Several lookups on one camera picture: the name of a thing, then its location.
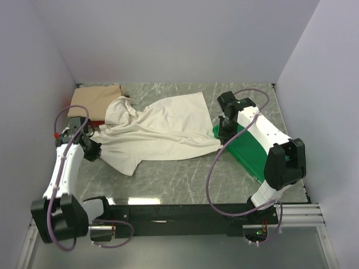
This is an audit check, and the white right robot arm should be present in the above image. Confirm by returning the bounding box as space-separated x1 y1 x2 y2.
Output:
217 91 306 224

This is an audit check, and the folded beige t shirt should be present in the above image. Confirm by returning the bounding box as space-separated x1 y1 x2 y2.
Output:
71 85 125 121

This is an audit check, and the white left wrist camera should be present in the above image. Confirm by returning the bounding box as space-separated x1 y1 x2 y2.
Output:
54 127 69 140

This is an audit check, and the green plastic tray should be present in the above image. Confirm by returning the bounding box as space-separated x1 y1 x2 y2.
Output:
227 131 267 183

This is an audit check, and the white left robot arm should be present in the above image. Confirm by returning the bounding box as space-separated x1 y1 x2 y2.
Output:
30 129 112 244

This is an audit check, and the folded red t shirt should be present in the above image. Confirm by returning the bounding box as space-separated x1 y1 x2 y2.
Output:
89 96 118 127

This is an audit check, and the white t shirt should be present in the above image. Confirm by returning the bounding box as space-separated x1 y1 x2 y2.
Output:
91 92 221 176

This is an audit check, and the black base beam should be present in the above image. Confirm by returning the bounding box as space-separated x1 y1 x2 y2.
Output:
109 204 278 236

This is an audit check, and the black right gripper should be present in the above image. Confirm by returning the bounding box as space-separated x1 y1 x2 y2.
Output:
218 115 238 146

